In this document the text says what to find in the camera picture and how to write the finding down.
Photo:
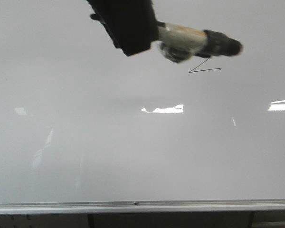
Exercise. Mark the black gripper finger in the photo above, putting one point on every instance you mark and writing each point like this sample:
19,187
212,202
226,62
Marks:
131,24

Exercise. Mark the black dry-erase marker taped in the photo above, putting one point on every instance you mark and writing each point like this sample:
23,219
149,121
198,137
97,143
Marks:
179,43

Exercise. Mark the white whiteboard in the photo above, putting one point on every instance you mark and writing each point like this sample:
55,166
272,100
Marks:
86,129

